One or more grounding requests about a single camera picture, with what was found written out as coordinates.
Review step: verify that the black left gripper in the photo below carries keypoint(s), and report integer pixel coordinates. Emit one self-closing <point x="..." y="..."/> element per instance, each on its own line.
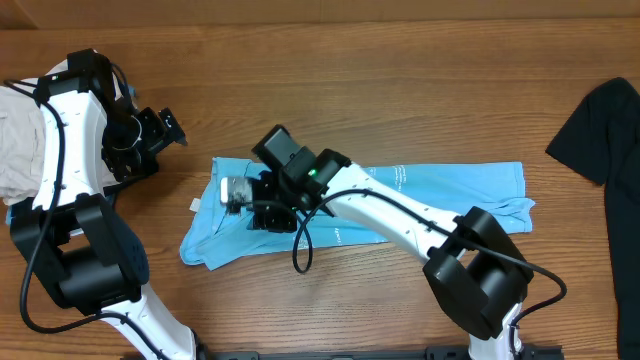
<point x="119" y="161"/>

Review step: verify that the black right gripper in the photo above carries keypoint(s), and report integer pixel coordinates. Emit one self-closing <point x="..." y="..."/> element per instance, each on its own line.
<point x="272" y="216"/>

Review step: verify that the light blue printed t-shirt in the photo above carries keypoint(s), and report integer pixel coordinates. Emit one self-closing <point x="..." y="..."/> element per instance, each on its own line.
<point x="411" y="205"/>

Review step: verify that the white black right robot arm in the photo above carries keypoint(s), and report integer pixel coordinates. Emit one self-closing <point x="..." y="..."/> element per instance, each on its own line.
<point x="474" y="269"/>

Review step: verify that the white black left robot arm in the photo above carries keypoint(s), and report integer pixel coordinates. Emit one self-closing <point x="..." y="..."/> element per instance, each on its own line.
<point x="85" y="256"/>

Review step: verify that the beige folded garment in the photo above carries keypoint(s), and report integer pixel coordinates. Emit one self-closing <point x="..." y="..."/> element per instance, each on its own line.
<point x="40" y="90"/>

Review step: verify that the black folded garment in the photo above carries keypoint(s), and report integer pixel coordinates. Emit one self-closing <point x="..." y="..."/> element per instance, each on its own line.
<point x="19" y="187"/>

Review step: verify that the blue folded jeans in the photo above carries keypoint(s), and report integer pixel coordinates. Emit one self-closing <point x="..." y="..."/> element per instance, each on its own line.
<point x="30" y="145"/>

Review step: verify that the black garment at right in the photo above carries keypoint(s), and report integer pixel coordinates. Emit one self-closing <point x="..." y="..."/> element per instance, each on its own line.
<point x="600" y="141"/>

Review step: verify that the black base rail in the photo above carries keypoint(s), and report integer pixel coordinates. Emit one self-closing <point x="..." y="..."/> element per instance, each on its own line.
<point x="430" y="353"/>

